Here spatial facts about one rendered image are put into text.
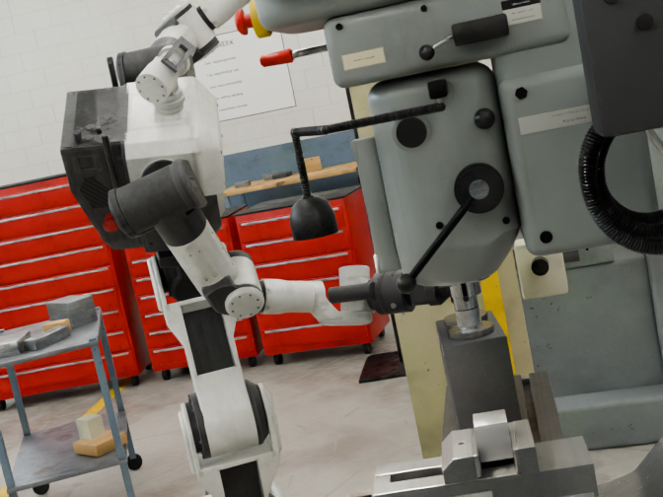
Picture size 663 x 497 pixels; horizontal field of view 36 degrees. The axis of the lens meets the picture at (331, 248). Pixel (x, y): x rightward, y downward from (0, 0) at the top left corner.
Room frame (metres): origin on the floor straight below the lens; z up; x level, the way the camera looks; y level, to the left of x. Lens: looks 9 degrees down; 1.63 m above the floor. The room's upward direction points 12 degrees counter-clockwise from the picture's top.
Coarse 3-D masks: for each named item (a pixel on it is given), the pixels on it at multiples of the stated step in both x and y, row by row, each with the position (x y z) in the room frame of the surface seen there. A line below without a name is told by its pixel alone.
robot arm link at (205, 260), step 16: (208, 224) 1.90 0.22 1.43; (208, 240) 1.89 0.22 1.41; (176, 256) 1.90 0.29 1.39; (192, 256) 1.88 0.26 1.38; (208, 256) 1.90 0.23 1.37; (224, 256) 1.93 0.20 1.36; (192, 272) 1.91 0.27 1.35; (208, 272) 1.91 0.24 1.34; (224, 272) 1.93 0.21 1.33; (208, 288) 1.93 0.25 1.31; (224, 288) 1.93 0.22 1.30; (240, 288) 1.94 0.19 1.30; (256, 288) 1.95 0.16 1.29; (224, 304) 1.95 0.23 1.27; (240, 304) 1.94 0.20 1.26; (256, 304) 1.95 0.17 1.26
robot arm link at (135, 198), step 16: (160, 176) 1.82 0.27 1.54; (128, 192) 1.82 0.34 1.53; (144, 192) 1.81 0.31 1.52; (160, 192) 1.81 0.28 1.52; (176, 192) 1.81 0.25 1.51; (128, 208) 1.81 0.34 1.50; (144, 208) 1.81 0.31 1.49; (160, 208) 1.81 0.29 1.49; (176, 208) 1.82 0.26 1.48; (192, 208) 1.88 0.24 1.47; (128, 224) 1.81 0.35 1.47; (144, 224) 1.82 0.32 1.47; (160, 224) 1.84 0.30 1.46; (176, 224) 1.84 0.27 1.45; (192, 224) 1.85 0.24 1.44; (176, 240) 1.86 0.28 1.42; (192, 240) 1.86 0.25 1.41
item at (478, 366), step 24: (480, 312) 2.01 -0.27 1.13; (456, 336) 1.88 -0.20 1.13; (480, 336) 1.86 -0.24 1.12; (504, 336) 1.84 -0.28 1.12; (456, 360) 1.85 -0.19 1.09; (480, 360) 1.84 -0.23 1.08; (504, 360) 1.84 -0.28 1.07; (456, 384) 1.85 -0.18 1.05; (480, 384) 1.85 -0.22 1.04; (504, 384) 1.84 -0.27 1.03; (456, 408) 1.85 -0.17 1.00; (480, 408) 1.85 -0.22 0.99; (504, 408) 1.84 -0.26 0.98
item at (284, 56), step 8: (288, 48) 1.68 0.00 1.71; (304, 48) 1.68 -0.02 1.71; (312, 48) 1.67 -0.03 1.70; (320, 48) 1.67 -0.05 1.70; (264, 56) 1.68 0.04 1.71; (272, 56) 1.68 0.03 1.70; (280, 56) 1.68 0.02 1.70; (288, 56) 1.67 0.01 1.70; (296, 56) 1.68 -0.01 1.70; (264, 64) 1.68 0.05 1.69; (272, 64) 1.68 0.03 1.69
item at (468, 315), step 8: (456, 304) 1.89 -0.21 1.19; (464, 304) 1.88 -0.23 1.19; (472, 304) 1.88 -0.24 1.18; (456, 312) 1.90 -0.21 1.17; (464, 312) 1.88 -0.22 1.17; (472, 312) 1.88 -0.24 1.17; (464, 320) 1.89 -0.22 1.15; (472, 320) 1.88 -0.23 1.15; (480, 320) 1.90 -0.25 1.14; (464, 328) 1.89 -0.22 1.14; (472, 328) 1.88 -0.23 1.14
